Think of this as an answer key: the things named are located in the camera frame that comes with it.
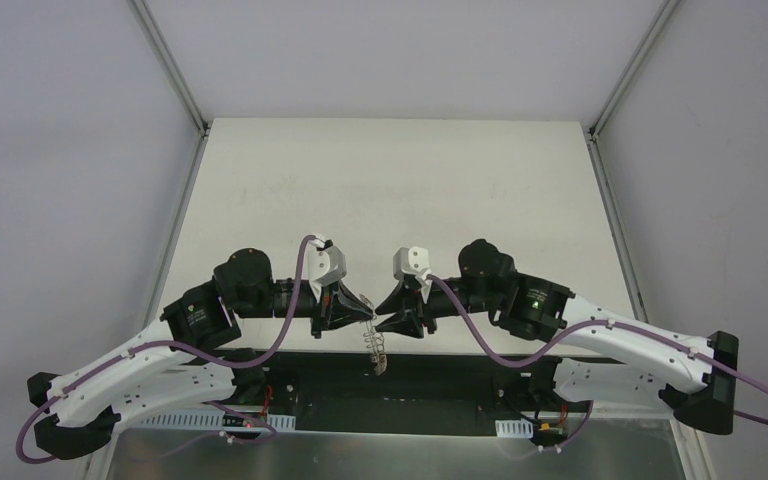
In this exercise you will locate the aluminium frame post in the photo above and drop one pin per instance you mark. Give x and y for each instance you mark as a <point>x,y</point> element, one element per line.
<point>157,43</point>
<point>634,66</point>

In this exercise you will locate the left aluminium frame post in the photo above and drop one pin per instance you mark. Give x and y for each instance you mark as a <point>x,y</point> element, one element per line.
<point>157,43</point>

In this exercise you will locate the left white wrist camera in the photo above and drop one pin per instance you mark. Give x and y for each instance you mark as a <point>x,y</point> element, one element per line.
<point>326,265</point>

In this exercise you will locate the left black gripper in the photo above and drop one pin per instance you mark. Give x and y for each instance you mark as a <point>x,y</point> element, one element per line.
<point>321,309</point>

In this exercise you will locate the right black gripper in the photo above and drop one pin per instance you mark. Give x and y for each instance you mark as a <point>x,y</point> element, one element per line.
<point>426,306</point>

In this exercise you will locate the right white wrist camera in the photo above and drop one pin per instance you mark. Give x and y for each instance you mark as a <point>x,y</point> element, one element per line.
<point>411,265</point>

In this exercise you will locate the metal disc with keyrings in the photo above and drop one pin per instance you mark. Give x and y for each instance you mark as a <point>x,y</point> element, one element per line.
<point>374,343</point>

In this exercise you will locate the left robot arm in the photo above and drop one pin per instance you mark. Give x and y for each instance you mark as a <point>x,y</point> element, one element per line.
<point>184,358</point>

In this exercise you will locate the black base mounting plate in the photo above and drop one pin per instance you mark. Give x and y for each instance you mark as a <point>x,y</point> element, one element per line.
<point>447,395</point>

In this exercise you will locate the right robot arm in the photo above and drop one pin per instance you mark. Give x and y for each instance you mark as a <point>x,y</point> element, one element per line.
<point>651,366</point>

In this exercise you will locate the right aluminium frame post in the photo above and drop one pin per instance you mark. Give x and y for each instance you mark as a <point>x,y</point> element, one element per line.
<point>634,66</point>

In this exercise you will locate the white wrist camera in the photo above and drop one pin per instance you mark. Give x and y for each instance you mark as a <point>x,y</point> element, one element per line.
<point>411,265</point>
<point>326,265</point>

